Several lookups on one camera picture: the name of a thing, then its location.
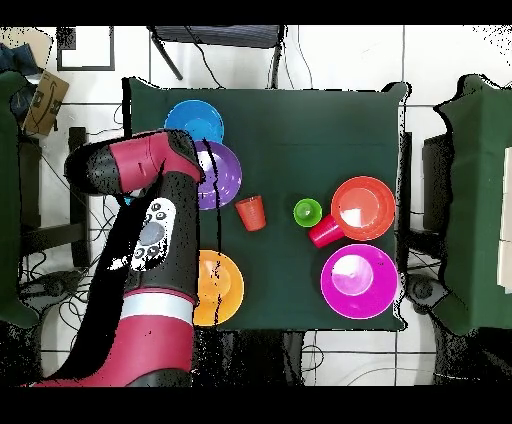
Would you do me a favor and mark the black H-shaped stand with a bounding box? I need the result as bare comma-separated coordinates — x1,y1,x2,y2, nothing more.
399,131,450,274
18,126,92,270

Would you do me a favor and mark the dark green tablecloth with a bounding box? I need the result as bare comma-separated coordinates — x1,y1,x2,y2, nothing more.
121,76,413,333

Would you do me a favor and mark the green cloth covered table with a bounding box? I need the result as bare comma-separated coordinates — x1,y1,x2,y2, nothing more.
433,73,512,336
0,70,41,329

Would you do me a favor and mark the large pink bowl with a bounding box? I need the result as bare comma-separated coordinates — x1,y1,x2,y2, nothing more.
320,243,400,320

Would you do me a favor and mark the red cup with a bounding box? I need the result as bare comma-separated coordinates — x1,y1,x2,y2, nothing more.
307,213,346,249

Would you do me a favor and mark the large yellow bowl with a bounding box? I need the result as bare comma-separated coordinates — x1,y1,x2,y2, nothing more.
192,249,246,328

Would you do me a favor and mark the black square frame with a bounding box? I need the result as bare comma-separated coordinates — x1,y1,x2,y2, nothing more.
56,25,116,72

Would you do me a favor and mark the purple bowl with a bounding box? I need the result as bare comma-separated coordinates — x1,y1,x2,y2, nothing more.
193,139,244,211

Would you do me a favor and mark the cardboard box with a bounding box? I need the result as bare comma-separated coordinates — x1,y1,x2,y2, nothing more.
22,70,70,138

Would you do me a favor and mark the dark blue fabric bag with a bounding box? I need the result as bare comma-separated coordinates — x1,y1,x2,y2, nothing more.
0,42,43,77

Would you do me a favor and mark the white box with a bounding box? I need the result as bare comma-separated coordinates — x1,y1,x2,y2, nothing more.
496,146,512,295

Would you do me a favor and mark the beige board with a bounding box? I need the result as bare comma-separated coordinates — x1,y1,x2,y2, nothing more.
0,26,54,70

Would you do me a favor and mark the black folding chair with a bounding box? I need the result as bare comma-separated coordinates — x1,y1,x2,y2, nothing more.
146,25,288,90

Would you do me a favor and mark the tangle of black cables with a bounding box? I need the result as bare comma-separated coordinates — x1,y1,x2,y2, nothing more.
19,103,125,361

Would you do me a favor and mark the orange cup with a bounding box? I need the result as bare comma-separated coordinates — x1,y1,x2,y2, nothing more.
234,194,268,233

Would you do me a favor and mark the green cup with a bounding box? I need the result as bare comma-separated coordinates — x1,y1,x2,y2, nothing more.
292,198,324,228

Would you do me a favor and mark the sky blue bowl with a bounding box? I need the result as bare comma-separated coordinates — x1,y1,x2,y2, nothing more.
164,99,226,144

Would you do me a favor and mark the orange bowl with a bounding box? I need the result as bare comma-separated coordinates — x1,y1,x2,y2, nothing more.
330,175,397,242

